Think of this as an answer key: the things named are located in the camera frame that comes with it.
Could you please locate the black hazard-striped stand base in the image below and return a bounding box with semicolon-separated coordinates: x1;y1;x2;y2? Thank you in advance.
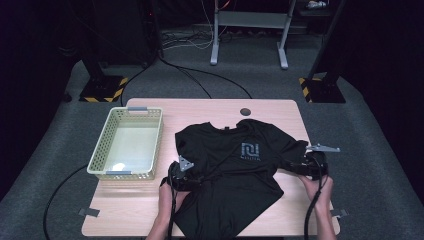
78;74;130;104
298;76;347;104

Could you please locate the grey tape strip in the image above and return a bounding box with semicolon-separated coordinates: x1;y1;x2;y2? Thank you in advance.
77;207;101;219
333;208;350;220

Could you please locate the long black floor cable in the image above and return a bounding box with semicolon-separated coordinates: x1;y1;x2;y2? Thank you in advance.
119;55;253;107

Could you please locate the black t-shirt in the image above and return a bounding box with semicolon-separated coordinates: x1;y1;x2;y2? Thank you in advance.
172;118;310;240

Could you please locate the person's left hand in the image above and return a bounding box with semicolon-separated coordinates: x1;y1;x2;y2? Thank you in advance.
157;180;192;218

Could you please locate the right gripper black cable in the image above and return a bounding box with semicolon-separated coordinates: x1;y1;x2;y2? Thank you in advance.
302;155;330;240

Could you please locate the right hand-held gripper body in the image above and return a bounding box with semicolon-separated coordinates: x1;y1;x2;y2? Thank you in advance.
300;143;341;181

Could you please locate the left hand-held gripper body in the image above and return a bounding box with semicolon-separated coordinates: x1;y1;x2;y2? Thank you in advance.
165;154;202;193

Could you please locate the person's right hand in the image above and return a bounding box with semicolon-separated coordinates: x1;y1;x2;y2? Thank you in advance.
297;174;335;210

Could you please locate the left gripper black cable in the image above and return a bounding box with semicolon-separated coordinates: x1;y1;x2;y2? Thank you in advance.
165;169;179;240

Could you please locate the cream perforated plastic basket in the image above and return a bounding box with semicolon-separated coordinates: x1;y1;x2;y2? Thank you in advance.
86;106;165;182

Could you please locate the black stand post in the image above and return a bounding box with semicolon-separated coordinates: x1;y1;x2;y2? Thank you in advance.
306;0;348;81
79;49;107;81

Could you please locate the black cabinet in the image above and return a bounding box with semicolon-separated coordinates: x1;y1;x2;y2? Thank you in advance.
89;0;162;68

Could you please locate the bundle of white cables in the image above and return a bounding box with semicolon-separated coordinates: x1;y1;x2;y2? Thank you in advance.
161;0;216;52

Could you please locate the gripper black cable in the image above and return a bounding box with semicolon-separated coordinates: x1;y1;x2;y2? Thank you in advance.
302;155;330;240
165;169;179;240

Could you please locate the grey metal desk frame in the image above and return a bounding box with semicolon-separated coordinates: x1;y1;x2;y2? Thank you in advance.
209;0;297;71

